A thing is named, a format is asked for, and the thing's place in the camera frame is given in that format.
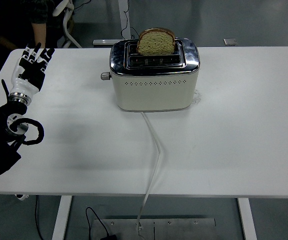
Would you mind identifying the white background table leg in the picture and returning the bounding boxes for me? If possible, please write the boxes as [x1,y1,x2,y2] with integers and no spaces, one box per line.
[93,0,132,46]

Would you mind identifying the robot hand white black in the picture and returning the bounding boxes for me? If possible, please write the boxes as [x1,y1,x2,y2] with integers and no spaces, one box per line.
[10,42,56,97]

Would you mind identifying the slice of brown bread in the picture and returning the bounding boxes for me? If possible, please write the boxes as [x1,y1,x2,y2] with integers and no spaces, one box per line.
[136,27,176,57]

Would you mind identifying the white office chair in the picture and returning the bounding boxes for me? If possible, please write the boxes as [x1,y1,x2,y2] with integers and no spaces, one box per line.
[52,0,83,49]

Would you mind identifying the cream and chrome toaster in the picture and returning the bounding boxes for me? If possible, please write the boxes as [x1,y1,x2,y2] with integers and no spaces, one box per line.
[100,37,201,113]

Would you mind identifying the grey metal plate with screws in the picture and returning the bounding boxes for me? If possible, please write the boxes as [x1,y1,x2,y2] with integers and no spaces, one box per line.
[91,218,217,240]

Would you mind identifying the white toaster power cord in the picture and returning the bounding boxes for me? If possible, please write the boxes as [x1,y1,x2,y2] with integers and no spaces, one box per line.
[136,111,164,240]

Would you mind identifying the person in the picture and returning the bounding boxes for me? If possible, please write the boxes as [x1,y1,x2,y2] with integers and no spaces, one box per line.
[0,0,57,50]

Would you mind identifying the long black hanging cable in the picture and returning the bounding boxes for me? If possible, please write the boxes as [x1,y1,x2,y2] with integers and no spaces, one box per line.
[35,195,45,240]

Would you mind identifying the black background cable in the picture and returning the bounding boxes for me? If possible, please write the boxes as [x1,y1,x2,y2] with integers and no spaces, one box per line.
[120,9,139,40]

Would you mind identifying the thin black cable with adapter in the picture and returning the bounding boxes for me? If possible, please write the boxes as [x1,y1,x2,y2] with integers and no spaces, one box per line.
[85,206,109,237]

